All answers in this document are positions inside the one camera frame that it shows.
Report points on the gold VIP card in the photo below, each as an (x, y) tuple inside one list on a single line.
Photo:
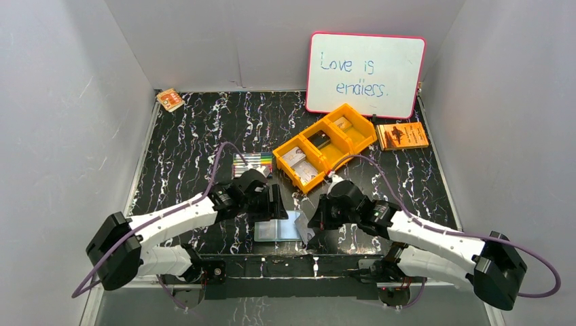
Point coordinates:
[(343, 123)]

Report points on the pink framed whiteboard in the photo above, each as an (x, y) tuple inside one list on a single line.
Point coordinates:
[(374, 74)]

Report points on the orange booklet with black figure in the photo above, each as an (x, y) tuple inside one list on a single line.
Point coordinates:
[(410, 135)]

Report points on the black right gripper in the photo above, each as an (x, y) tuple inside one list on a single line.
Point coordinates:
[(320, 220)]

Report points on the white silver card stack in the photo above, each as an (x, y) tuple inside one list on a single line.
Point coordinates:
[(294, 156)]

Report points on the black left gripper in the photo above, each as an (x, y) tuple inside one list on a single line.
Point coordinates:
[(275, 203)]

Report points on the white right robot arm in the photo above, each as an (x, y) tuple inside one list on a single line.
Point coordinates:
[(491, 267)]

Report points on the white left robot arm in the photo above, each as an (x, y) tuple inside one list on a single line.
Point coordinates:
[(127, 247)]

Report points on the black VIP card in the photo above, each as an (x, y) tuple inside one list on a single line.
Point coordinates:
[(320, 139)]

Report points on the orange plastic bin tray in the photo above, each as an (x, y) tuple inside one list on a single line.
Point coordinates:
[(308, 157)]

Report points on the small orange card pack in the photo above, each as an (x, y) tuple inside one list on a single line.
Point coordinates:
[(170, 99)]

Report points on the coloured marker pen set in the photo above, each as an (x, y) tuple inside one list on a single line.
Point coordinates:
[(245, 161)]

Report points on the aluminium frame rail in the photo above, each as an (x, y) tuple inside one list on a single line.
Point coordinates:
[(190, 298)]

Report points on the black mounting base rail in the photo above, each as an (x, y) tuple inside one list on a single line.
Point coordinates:
[(364, 277)]

